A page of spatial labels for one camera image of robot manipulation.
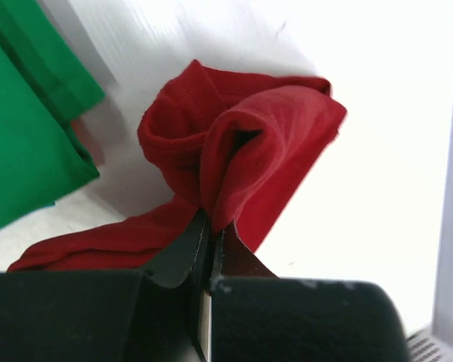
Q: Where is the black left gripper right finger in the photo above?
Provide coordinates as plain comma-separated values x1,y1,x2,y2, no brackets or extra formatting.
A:
209,222,279,281

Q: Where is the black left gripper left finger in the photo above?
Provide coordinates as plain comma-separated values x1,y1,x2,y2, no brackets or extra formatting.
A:
140,210,211,289

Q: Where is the red t shirt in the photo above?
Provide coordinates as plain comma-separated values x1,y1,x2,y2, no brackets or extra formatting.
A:
9,61,347,272

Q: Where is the green folded t shirt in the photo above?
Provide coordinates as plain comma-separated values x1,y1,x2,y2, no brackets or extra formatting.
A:
0,1,104,228

